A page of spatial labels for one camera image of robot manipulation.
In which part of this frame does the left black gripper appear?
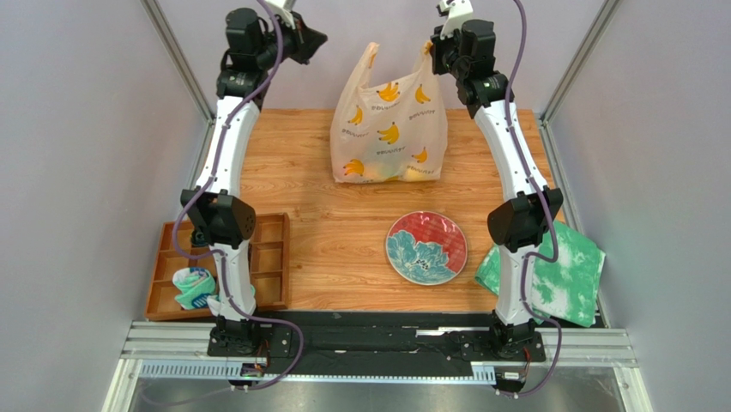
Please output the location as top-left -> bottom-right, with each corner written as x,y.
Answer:
257,10 -> 329,72

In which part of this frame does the banana print plastic bag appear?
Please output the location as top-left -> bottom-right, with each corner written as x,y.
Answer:
329,41 -> 448,184

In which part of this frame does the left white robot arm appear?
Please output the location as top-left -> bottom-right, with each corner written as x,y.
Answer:
180,1 -> 328,342

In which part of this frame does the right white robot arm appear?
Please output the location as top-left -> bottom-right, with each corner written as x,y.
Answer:
430,17 -> 564,349

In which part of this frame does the red and teal floral plate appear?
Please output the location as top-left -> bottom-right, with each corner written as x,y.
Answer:
384,211 -> 468,286

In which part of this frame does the wooden compartment tray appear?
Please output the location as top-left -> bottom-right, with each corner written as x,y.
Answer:
144,213 -> 291,321

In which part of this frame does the green white tie-dye cloth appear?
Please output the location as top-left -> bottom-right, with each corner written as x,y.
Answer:
474,221 -> 605,327

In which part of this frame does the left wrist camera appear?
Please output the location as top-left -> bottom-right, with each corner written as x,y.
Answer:
265,0 -> 296,28

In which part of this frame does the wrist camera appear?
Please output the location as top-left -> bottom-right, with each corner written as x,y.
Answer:
437,0 -> 474,39
265,0 -> 296,28

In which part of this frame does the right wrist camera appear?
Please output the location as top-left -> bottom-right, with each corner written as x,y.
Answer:
437,0 -> 474,39

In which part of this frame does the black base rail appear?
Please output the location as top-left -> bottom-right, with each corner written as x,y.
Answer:
207,311 -> 547,379

